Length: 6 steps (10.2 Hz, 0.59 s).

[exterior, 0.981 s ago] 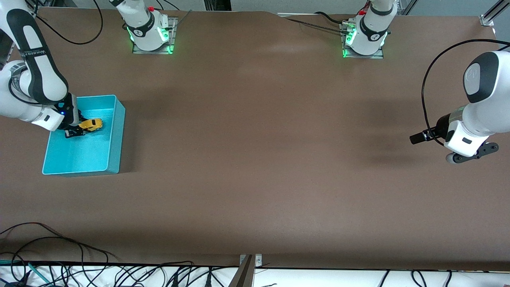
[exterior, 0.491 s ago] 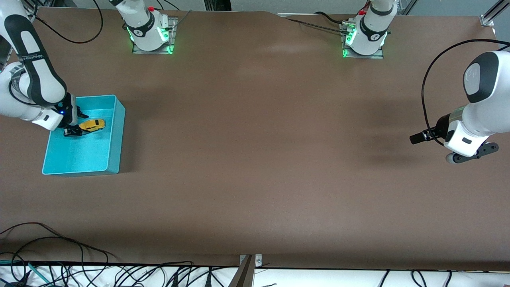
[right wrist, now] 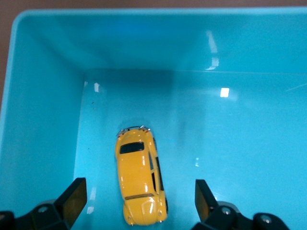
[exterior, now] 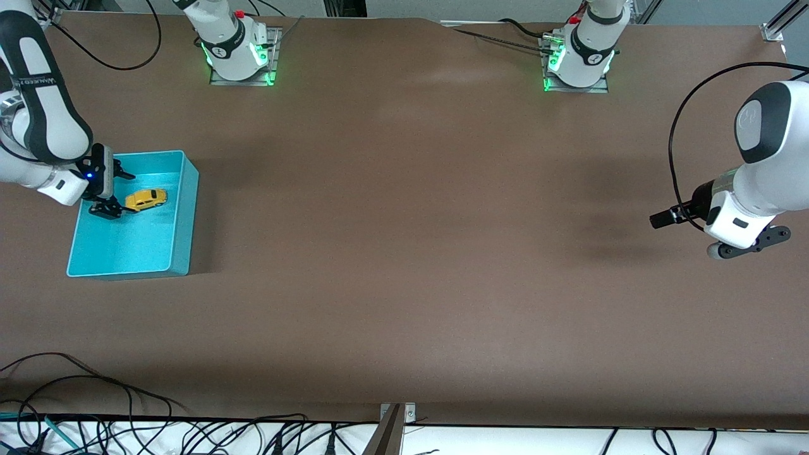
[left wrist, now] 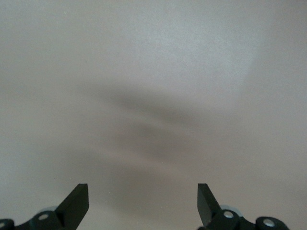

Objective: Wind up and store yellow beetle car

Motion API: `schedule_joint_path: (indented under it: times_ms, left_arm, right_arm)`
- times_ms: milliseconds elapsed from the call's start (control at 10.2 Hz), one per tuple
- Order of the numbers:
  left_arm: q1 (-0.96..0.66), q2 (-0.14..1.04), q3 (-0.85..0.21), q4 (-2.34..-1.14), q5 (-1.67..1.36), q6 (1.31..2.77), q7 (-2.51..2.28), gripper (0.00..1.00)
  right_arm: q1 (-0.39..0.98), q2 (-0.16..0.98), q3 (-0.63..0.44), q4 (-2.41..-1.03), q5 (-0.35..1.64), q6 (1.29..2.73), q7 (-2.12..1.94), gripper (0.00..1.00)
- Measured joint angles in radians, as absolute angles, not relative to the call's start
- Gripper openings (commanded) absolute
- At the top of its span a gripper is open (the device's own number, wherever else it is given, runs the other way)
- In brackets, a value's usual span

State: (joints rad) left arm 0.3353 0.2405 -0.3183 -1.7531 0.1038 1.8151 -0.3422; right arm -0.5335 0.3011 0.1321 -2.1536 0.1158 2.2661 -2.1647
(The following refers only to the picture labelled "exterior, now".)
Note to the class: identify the yellow beetle toy car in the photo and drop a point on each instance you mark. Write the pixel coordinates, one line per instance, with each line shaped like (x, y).
(146, 199)

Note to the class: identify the black left camera mount bracket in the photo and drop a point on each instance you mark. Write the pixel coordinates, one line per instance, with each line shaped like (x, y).
(765, 239)

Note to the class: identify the silver table bracket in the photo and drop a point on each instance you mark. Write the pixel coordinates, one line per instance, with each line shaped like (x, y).
(409, 412)

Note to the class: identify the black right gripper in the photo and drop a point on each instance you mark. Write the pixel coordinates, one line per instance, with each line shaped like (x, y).
(101, 177)

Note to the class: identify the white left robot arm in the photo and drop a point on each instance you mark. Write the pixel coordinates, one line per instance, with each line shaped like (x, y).
(768, 189)

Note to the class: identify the black power plug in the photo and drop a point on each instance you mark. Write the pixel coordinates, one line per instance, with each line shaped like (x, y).
(330, 445)
(277, 445)

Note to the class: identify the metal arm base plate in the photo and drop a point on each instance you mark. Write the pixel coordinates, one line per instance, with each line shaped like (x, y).
(600, 88)
(218, 79)

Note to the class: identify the teal plastic bin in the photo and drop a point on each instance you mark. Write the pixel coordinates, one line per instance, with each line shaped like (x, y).
(139, 246)

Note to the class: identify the aluminium frame post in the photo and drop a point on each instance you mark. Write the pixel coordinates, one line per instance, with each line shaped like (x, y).
(644, 9)

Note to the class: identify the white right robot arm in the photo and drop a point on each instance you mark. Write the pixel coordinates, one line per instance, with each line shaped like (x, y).
(44, 107)

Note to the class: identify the aluminium profile rail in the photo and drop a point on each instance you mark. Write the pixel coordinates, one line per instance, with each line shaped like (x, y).
(774, 31)

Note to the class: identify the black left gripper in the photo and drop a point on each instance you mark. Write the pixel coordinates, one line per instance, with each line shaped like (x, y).
(697, 196)

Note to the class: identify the grey angled metal bar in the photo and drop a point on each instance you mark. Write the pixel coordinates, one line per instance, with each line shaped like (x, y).
(385, 436)

